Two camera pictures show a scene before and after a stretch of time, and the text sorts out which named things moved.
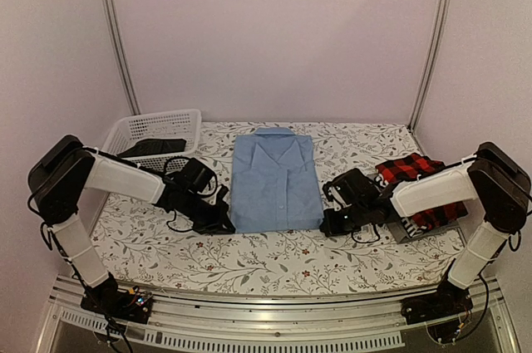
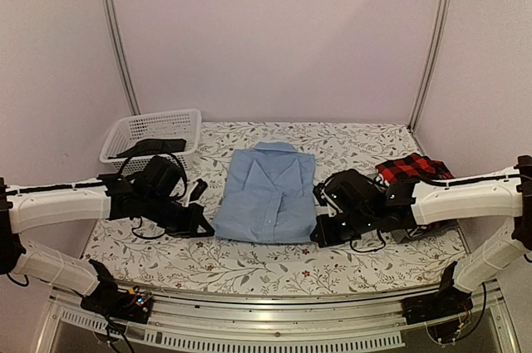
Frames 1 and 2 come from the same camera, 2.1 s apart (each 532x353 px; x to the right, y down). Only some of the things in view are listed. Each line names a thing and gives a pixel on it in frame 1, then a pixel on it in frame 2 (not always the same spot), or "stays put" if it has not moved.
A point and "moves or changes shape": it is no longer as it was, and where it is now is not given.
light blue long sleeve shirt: x=273 y=184 moves or changes shape
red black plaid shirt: x=406 y=167 stays put
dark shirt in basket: x=152 y=146 stays put
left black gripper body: x=205 y=220 → x=183 y=227
